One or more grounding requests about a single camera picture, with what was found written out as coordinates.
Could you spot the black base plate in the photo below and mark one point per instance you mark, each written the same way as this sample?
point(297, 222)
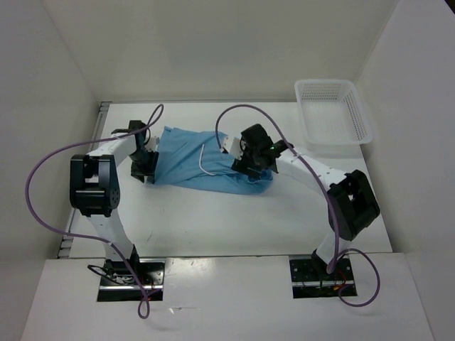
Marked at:
point(118, 285)
point(307, 283)

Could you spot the white plastic basket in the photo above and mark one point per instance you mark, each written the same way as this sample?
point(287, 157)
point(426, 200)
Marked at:
point(332, 113)

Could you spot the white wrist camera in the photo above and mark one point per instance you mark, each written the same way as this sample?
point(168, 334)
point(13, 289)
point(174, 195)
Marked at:
point(233, 146)
point(152, 144)

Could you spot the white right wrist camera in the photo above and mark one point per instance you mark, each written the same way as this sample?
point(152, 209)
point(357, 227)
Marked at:
point(233, 146)

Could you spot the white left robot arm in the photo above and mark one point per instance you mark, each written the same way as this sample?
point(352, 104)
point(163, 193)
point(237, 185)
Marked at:
point(95, 191)

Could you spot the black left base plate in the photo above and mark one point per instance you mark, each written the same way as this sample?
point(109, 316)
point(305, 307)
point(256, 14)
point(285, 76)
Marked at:
point(118, 285)

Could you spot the light blue shorts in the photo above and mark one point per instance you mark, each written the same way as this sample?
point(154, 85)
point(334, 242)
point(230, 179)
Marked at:
point(191, 159)

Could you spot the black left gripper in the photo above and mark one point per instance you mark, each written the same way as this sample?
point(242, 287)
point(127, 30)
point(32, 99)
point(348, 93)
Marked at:
point(148, 170)

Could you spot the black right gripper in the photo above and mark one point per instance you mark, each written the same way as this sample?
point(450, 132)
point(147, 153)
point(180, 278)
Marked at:
point(242, 165)

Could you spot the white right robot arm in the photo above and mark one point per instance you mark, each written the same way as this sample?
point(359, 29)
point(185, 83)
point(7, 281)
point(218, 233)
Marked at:
point(351, 203)

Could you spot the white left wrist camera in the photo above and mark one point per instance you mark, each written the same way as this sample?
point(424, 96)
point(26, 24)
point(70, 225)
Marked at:
point(152, 144)

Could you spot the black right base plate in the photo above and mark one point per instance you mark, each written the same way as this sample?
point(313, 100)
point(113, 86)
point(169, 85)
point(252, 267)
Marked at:
point(307, 283)

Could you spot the aluminium table edge rail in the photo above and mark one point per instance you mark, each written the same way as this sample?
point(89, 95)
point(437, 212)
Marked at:
point(80, 168)

